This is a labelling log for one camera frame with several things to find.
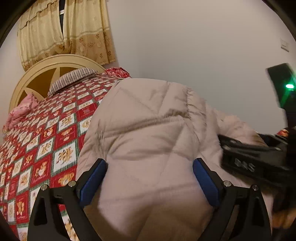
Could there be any beige quilted puffer jacket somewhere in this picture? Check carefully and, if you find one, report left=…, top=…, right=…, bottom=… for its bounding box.
left=77, top=78, right=264, bottom=240

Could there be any person's right hand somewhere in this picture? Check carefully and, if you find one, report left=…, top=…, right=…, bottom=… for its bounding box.
left=272, top=193, right=295, bottom=230

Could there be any red patchwork bear bedspread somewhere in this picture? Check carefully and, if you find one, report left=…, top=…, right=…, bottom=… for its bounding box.
left=1, top=74, right=117, bottom=240

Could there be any pink folded blanket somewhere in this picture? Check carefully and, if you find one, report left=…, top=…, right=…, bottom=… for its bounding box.
left=2, top=93, right=39, bottom=133

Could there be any cream wooden arched headboard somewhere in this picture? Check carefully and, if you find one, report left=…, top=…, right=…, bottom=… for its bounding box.
left=9, top=54, right=105, bottom=111

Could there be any striped pillow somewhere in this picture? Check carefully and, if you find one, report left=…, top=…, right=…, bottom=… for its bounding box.
left=48, top=68, right=97, bottom=96

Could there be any red floral cloth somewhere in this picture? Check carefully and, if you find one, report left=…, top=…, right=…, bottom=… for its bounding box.
left=103, top=67, right=130, bottom=78

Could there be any beige patterned window curtain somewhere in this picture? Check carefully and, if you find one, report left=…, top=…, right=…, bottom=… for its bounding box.
left=17, top=1, right=116, bottom=71

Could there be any white wall switch plate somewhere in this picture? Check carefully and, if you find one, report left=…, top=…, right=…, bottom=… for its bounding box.
left=280, top=39, right=289, bottom=52

